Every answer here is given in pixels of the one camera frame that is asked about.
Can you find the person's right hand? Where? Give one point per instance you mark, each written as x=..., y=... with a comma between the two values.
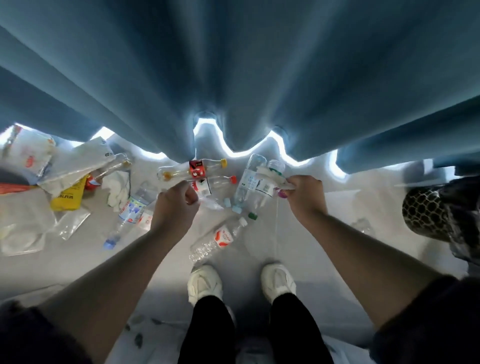
x=307, y=198

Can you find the person's left hand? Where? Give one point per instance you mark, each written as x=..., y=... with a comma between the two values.
x=173, y=212

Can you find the person's left thumb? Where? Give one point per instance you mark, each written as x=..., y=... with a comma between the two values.
x=192, y=197

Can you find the person's right thumb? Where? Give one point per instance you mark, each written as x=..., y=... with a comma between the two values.
x=288, y=186

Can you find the clear plastic bag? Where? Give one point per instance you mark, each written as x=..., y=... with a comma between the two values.
x=279, y=183

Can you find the person's right forearm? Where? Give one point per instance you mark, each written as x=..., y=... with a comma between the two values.
x=360, y=262

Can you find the person's left forearm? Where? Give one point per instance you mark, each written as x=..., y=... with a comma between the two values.
x=112, y=285

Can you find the pink bottle cap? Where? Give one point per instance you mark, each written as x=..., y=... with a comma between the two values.
x=282, y=194

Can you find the clear bottle green cap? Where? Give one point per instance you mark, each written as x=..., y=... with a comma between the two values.
x=264, y=189

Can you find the red label yellow cap bottle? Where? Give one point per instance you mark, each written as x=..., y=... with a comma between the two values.
x=196, y=169

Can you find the clear bottle orange cap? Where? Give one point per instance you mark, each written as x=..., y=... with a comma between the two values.
x=219, y=182

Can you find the loose light blue cap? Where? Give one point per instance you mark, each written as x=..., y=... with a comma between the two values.
x=227, y=202

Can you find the clear bottle light blue cap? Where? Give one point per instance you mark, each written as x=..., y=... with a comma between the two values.
x=245, y=180

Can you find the clear bottle white cap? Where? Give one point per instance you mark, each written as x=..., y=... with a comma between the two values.
x=219, y=238

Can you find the small red label bottle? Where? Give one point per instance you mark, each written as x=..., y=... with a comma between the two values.
x=145, y=218

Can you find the blue label blue cap bottle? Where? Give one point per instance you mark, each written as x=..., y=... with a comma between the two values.
x=129, y=212

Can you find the crumpled white tissue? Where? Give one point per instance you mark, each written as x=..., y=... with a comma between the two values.
x=117, y=189

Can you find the crushed clear bottle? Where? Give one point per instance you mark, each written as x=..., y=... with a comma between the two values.
x=363, y=226

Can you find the person's left white shoe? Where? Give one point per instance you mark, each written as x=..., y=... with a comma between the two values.
x=204, y=283

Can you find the person's white shoe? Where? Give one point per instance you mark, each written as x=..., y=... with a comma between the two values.
x=277, y=281
x=204, y=283

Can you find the clear bottle red base label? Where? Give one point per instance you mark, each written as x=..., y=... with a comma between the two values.
x=108, y=169

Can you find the person's right white shoe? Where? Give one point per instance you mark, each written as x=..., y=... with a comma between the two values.
x=277, y=281

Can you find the blue curtain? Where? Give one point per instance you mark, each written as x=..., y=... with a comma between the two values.
x=240, y=75

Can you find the yellow packet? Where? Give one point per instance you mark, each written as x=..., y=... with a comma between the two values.
x=71, y=195

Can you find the white plastic bag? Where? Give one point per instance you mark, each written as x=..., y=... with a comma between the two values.
x=75, y=161

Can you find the person's left black trouser leg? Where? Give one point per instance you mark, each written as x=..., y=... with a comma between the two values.
x=208, y=333

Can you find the person's black trouser leg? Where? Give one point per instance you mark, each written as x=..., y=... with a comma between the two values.
x=208, y=333
x=298, y=333

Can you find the person's right black trouser leg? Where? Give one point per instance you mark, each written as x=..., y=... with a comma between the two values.
x=298, y=333

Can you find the crumpled clear plastic wrap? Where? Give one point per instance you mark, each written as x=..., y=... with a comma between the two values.
x=26, y=228

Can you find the white bag red print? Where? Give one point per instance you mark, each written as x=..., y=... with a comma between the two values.
x=28, y=153

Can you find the orange flat packet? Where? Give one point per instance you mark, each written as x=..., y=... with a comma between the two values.
x=15, y=188

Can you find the person's right black sleeve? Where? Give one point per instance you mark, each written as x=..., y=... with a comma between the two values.
x=431, y=326

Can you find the person's black sleeve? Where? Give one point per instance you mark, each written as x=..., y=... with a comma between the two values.
x=431, y=326
x=30, y=337

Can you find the person's left black sleeve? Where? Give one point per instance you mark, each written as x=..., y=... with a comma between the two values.
x=30, y=337

